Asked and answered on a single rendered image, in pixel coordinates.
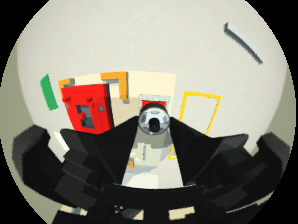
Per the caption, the yellow rectangular outline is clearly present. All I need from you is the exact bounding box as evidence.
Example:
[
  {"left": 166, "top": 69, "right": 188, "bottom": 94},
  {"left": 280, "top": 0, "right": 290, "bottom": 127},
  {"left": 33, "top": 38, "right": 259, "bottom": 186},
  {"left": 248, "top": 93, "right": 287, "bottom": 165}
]
[{"left": 168, "top": 91, "right": 221, "bottom": 160}]

